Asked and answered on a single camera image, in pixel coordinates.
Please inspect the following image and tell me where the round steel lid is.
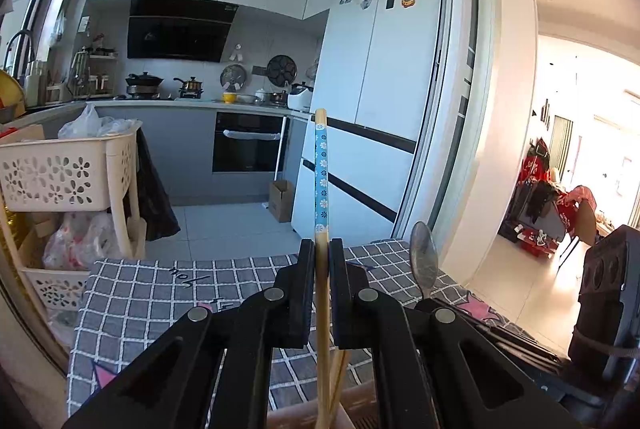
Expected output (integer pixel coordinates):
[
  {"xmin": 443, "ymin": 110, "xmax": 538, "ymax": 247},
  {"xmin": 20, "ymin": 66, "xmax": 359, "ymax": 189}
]
[{"xmin": 220, "ymin": 64, "xmax": 247, "ymax": 90}]

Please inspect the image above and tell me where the white plastic bag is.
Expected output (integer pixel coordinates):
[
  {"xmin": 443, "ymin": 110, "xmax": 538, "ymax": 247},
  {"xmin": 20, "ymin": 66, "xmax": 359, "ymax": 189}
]
[{"xmin": 57, "ymin": 104, "xmax": 143, "ymax": 139}]

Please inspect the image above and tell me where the clear bag with red contents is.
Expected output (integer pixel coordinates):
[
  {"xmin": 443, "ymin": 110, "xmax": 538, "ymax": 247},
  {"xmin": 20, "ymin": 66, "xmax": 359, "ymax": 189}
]
[{"xmin": 42, "ymin": 212, "xmax": 123, "ymax": 271}]

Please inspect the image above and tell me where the steel pot with handle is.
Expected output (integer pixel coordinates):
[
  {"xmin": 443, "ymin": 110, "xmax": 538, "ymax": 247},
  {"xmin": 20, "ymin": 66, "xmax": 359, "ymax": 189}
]
[{"xmin": 173, "ymin": 76, "xmax": 206, "ymax": 99}]

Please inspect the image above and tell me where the black built-in oven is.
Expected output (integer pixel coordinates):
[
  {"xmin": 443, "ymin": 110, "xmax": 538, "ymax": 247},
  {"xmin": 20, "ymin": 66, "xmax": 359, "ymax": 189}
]
[{"xmin": 212, "ymin": 112, "xmax": 288, "ymax": 174}]

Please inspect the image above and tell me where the gold tinsel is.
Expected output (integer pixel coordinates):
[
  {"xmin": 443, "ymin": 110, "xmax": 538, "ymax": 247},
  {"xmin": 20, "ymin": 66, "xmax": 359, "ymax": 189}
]
[{"xmin": 0, "ymin": 204, "xmax": 31, "ymax": 260}]

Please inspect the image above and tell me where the black round pan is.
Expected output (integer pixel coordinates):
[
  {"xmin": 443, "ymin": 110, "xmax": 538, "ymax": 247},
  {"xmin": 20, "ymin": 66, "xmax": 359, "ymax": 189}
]
[{"xmin": 266, "ymin": 54, "xmax": 298, "ymax": 85}]

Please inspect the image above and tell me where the cardboard box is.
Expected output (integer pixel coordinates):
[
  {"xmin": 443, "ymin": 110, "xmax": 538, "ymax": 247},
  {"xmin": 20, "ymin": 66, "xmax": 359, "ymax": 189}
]
[{"xmin": 268, "ymin": 180, "xmax": 296, "ymax": 223}]

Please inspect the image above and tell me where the white refrigerator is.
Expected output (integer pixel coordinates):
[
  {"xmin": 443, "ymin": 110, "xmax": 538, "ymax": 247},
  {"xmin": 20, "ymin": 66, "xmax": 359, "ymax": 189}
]
[{"xmin": 290, "ymin": 0, "xmax": 446, "ymax": 240}]

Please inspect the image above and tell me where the bamboo chopstick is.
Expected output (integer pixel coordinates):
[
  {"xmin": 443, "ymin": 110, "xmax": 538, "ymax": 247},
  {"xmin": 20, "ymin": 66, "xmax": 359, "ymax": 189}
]
[
  {"xmin": 312, "ymin": 108, "xmax": 332, "ymax": 429},
  {"xmin": 330, "ymin": 349, "xmax": 351, "ymax": 415}
]

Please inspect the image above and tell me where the chair with red cover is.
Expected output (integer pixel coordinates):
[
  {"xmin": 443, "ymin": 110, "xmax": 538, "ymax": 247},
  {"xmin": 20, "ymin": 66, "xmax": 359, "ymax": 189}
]
[{"xmin": 555, "ymin": 185, "xmax": 601, "ymax": 270}]

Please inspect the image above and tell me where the black range hood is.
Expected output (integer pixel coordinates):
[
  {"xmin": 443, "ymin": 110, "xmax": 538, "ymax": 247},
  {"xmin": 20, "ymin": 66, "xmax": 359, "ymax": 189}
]
[{"xmin": 127, "ymin": 0, "xmax": 239, "ymax": 63}]

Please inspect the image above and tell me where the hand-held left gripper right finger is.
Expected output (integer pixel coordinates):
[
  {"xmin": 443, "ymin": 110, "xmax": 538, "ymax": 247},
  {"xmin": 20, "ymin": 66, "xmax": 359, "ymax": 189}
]
[{"xmin": 329, "ymin": 237, "xmax": 583, "ymax": 429}]

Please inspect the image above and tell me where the black wok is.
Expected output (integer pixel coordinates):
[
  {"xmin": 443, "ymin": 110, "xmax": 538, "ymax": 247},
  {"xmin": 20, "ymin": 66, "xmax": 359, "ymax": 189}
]
[{"xmin": 125, "ymin": 72, "xmax": 165, "ymax": 96}]

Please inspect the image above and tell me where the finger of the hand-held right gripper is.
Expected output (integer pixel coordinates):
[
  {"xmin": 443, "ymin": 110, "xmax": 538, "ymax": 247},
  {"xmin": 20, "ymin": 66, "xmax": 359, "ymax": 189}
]
[
  {"xmin": 500, "ymin": 345, "xmax": 567, "ymax": 380},
  {"xmin": 452, "ymin": 306, "xmax": 568, "ymax": 357}
]

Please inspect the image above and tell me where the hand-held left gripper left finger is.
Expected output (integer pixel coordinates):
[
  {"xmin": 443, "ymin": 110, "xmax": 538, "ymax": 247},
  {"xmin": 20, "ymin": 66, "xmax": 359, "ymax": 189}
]
[{"xmin": 64, "ymin": 238, "xmax": 317, "ymax": 429}]

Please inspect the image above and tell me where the grey checkered star tablecloth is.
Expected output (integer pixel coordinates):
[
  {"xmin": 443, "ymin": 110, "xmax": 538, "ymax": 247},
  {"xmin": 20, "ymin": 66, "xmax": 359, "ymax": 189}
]
[{"xmin": 66, "ymin": 239, "xmax": 571, "ymax": 429}]

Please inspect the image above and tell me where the white plastic storage cart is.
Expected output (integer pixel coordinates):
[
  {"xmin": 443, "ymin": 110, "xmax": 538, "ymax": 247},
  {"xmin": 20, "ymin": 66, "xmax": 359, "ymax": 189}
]
[{"xmin": 0, "ymin": 119, "xmax": 148, "ymax": 315}]

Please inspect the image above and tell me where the lidded steel saucepan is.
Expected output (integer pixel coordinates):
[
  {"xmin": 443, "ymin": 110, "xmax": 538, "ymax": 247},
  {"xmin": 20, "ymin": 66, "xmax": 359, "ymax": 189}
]
[{"xmin": 255, "ymin": 88, "xmax": 288, "ymax": 106}]

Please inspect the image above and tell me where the steel kitchen faucet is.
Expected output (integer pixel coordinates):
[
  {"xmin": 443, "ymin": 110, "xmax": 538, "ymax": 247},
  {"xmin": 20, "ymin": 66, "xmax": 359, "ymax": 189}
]
[{"xmin": 2, "ymin": 30, "xmax": 36, "ymax": 82}]

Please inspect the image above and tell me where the grey kitchen counter cabinet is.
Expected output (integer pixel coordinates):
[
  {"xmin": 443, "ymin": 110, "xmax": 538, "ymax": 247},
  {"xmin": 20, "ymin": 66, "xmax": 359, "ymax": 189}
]
[{"xmin": 85, "ymin": 98, "xmax": 311, "ymax": 205}]

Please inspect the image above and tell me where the white rice cooker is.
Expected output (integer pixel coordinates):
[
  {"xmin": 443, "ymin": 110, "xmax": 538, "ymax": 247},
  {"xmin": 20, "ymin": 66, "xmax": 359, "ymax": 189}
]
[{"xmin": 289, "ymin": 82, "xmax": 315, "ymax": 112}]

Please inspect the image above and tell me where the dark metal spoon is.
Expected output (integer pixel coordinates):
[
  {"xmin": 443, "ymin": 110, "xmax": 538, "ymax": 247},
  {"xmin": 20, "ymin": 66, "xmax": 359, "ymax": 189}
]
[{"xmin": 410, "ymin": 221, "xmax": 441, "ymax": 305}]

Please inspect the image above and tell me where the metal spice rack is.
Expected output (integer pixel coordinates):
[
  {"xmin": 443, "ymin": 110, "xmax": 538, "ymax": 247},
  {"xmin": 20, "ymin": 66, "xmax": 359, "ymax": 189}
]
[{"xmin": 70, "ymin": 44, "xmax": 120, "ymax": 100}]

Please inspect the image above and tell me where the red black bag pile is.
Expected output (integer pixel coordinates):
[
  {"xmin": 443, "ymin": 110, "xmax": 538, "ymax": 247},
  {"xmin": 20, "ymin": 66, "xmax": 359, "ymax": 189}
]
[{"xmin": 500, "ymin": 136, "xmax": 571, "ymax": 255}]

